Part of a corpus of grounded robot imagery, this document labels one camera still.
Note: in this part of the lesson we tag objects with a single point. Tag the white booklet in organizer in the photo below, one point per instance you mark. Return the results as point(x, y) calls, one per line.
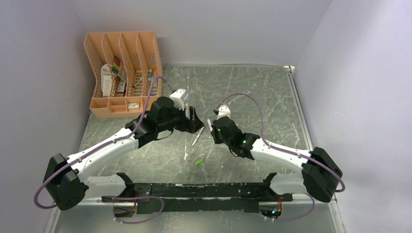
point(106, 80)

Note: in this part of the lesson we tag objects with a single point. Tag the white pen on table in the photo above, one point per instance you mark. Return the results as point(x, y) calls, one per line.
point(198, 136)

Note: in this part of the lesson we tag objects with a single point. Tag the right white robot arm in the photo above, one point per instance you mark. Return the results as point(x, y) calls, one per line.
point(313, 171)

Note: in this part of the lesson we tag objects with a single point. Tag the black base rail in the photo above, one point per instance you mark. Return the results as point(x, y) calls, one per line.
point(185, 197)

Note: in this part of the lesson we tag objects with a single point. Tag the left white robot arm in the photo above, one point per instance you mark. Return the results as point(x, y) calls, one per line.
point(69, 180)

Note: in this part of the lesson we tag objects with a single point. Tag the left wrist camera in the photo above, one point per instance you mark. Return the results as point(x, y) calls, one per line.
point(179, 98)

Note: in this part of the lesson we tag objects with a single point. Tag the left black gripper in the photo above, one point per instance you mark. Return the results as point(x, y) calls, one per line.
point(185, 125)

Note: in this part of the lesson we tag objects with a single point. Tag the small white box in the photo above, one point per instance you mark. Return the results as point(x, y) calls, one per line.
point(133, 106)

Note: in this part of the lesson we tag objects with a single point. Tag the colored markers pack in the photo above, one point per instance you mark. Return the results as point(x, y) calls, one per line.
point(116, 66)

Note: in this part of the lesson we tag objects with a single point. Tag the white pen blue tip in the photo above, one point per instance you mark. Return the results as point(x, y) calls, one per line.
point(209, 125)

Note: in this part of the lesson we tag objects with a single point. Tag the orange file organizer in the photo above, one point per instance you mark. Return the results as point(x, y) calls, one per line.
point(140, 63)

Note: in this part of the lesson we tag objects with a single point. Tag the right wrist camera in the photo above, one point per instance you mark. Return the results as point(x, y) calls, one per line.
point(222, 111)

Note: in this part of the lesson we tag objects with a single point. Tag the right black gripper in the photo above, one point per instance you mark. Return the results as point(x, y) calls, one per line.
point(217, 140)

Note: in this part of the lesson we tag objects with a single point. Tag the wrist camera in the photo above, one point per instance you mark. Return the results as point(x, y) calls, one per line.
point(222, 111)
point(179, 98)

